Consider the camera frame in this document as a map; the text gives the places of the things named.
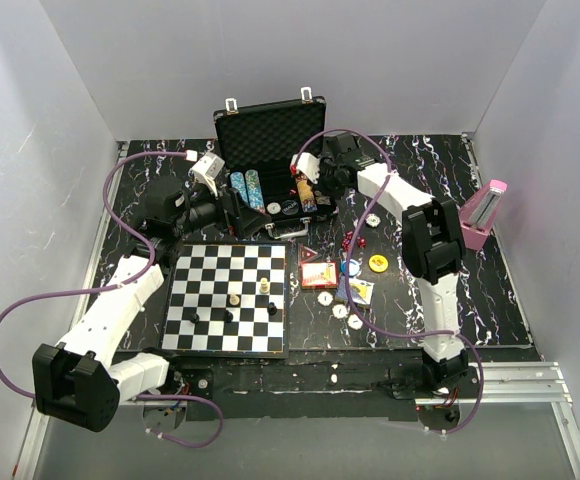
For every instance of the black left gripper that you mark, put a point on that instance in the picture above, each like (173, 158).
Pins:
(230, 209)

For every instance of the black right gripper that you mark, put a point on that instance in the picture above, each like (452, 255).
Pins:
(324, 168)

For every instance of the grey white chip stack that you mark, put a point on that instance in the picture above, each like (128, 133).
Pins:
(372, 220)

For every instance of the black poker set case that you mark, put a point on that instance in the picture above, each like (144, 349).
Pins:
(264, 138)

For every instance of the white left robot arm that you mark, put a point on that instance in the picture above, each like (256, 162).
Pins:
(76, 380)

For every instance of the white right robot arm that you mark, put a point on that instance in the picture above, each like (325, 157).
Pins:
(432, 248)

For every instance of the green blue chip column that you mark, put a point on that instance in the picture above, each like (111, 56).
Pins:
(254, 190)

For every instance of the purple red chip column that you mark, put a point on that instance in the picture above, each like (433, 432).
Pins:
(324, 199)

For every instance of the light blue chip column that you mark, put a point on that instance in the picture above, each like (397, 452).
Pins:
(237, 181)

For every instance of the white single chip in case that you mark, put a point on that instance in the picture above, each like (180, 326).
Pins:
(273, 208)

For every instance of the red yellow chip column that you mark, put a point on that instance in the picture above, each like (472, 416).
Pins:
(306, 194)

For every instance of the grey dealer button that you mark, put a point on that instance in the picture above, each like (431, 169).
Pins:
(289, 207)

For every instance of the triangular all-in marker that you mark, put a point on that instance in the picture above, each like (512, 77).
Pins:
(307, 254)

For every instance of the white chess pawn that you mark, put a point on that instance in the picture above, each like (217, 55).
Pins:
(234, 299)

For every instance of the black white chess board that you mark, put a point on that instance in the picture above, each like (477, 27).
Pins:
(204, 277)

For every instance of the blue small blind button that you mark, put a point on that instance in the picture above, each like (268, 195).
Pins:
(352, 267)

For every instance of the red playing card deck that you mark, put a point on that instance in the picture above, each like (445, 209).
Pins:
(319, 275)

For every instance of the yellow big blind button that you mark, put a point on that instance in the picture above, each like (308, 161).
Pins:
(378, 263)

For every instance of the black chess piece right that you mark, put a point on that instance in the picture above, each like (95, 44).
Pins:
(272, 309)

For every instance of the blue playing card deck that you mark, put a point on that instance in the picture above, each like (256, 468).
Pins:
(362, 291)

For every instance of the white loose poker chip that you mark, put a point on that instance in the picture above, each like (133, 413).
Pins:
(325, 298)
(354, 322)
(340, 311)

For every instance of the pink metronome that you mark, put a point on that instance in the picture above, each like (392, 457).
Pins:
(477, 215)

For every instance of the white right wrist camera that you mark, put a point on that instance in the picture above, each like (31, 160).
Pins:
(307, 165)

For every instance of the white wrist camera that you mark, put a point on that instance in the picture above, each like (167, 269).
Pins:
(207, 169)
(307, 165)

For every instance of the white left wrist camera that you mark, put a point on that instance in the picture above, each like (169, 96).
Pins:
(207, 169)

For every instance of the aluminium rail frame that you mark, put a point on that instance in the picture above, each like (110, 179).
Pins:
(500, 387)

